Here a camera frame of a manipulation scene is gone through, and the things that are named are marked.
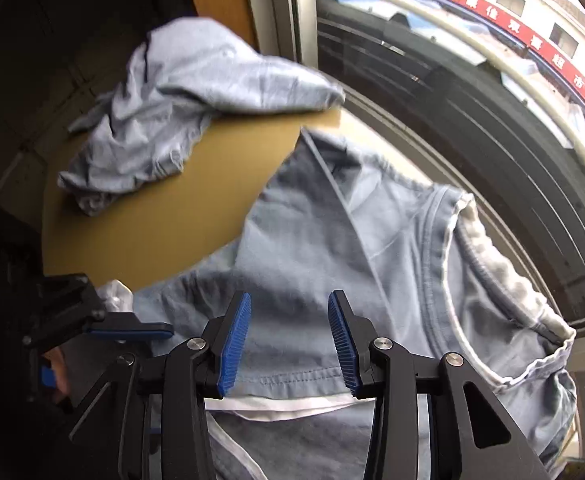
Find dark balcony fence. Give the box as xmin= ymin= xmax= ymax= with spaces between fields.
xmin=317 ymin=0 xmax=585 ymax=321

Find person's left hand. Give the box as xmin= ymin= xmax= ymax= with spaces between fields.
xmin=47 ymin=347 xmax=73 ymax=403

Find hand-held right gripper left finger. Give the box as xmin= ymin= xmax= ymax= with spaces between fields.
xmin=70 ymin=290 xmax=253 ymax=480

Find grey-blue pants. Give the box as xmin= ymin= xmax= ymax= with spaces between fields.
xmin=62 ymin=127 xmax=578 ymax=480

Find white balcony railing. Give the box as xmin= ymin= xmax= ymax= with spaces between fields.
xmin=316 ymin=0 xmax=585 ymax=171

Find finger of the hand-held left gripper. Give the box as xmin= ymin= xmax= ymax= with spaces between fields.
xmin=85 ymin=312 xmax=174 ymax=343

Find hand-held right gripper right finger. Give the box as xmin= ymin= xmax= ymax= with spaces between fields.
xmin=327 ymin=289 xmax=545 ymax=480

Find window frame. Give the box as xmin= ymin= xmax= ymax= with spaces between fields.
xmin=242 ymin=0 xmax=585 ymax=341

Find light grey-blue shirt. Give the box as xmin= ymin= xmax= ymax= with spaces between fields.
xmin=57 ymin=16 xmax=345 ymax=217

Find red shop sign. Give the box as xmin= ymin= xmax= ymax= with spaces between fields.
xmin=426 ymin=0 xmax=585 ymax=133

